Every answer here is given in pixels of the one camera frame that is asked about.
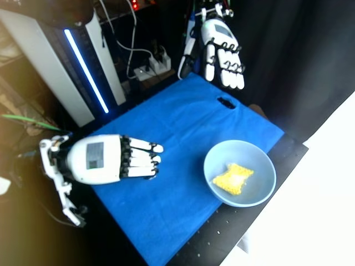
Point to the blue cloth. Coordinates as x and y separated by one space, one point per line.
166 207

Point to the black curtain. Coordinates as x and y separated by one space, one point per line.
291 55

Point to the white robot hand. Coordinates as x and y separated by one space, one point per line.
94 158
219 30

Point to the bag of yellow beads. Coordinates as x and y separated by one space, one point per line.
233 180

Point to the white power strip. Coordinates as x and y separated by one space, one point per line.
161 62

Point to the light blue bowl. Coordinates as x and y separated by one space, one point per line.
216 163

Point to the white column with blue light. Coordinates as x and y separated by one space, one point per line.
50 69

